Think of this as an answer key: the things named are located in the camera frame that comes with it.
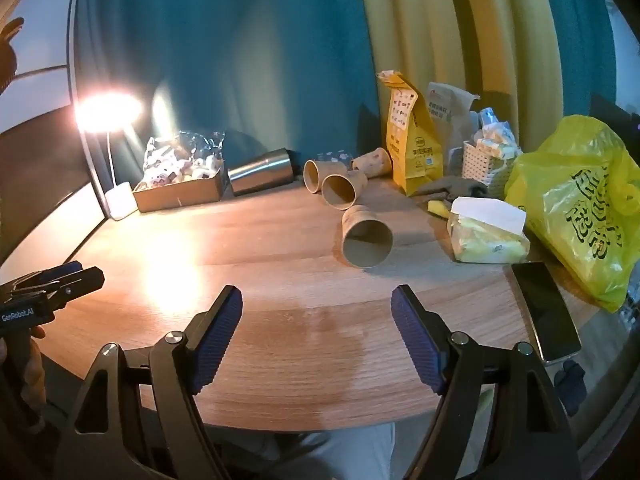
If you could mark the yellow tissue pack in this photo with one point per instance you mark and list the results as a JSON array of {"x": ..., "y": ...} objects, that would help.
[{"x": 485, "y": 237}]

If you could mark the brown cardboard box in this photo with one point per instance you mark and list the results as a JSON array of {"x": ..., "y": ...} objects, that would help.
[{"x": 175, "y": 195}]

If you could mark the dark cloth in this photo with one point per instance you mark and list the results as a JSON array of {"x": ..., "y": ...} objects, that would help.
[{"x": 570, "y": 385}]

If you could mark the person's light grey pants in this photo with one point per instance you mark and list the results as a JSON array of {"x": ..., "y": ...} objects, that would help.
[{"x": 360, "y": 455}]

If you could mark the teal curtain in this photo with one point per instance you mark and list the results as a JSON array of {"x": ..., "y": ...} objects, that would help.
[{"x": 240, "y": 60}]

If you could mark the white desk lamp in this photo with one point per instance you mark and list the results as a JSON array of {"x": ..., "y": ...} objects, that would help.
[{"x": 120, "y": 202}]

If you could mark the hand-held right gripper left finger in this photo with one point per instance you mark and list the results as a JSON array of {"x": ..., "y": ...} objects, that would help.
[{"x": 220, "y": 340}]

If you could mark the white paper bag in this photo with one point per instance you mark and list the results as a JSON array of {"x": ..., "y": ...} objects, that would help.
[{"x": 450, "y": 125}]

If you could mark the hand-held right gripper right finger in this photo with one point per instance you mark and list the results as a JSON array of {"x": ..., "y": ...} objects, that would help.
[{"x": 415, "y": 340}]

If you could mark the brown paper cup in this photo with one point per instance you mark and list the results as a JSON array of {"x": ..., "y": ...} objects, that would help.
[
  {"x": 330, "y": 172},
  {"x": 372, "y": 161},
  {"x": 367, "y": 240},
  {"x": 340, "y": 192}
]

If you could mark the yellow sponge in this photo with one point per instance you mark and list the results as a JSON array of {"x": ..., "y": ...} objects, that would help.
[{"x": 439, "y": 208}]

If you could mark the yellow plastic bag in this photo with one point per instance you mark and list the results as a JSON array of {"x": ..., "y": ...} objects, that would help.
[{"x": 575, "y": 195}]

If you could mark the pile of wrapped snack packets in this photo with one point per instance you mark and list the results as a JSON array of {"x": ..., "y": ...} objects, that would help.
[{"x": 495, "y": 137}]

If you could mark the white plastic basket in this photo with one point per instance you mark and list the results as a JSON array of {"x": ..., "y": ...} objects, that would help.
[{"x": 482, "y": 167}]

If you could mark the stainless steel tumbler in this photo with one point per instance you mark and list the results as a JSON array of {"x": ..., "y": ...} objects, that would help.
[{"x": 260, "y": 172}]

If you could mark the yellow curtain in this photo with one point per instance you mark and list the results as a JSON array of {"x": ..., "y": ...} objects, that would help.
[{"x": 440, "y": 25}]

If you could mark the yellow paper bag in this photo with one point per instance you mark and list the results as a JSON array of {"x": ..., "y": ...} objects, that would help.
[{"x": 410, "y": 150}]

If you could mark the black smartphone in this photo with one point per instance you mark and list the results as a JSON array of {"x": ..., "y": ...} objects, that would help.
[{"x": 547, "y": 310}]

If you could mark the grey glove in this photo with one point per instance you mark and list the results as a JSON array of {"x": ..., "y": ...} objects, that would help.
[{"x": 450, "y": 187}]

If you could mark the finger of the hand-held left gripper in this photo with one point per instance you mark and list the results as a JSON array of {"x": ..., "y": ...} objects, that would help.
[
  {"x": 80, "y": 281},
  {"x": 60, "y": 271}
]

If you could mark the computer monitor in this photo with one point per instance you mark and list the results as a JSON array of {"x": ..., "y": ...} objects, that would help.
[{"x": 40, "y": 85}]

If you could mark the person's left hand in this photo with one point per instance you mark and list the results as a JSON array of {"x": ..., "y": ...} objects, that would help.
[{"x": 36, "y": 370}]

